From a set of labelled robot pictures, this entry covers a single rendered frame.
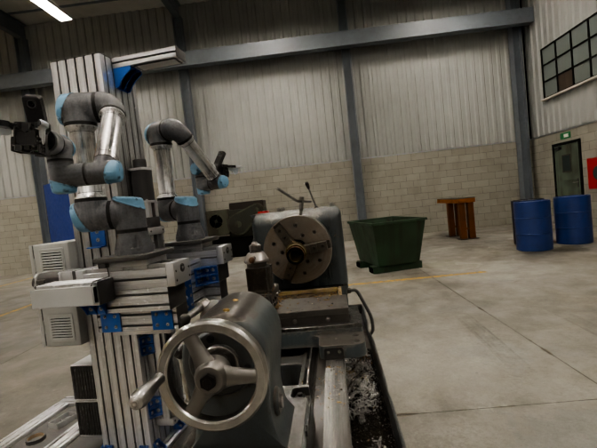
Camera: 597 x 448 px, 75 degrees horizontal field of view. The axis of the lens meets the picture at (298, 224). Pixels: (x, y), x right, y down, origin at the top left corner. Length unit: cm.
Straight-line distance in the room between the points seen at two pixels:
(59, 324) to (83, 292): 49
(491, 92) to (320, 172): 555
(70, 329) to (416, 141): 1127
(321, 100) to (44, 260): 1079
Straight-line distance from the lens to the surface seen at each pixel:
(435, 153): 1244
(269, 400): 62
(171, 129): 216
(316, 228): 176
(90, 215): 168
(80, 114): 173
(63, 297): 169
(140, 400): 51
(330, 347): 110
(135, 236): 165
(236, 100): 1250
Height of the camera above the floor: 129
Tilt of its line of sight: 3 degrees down
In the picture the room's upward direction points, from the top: 6 degrees counter-clockwise
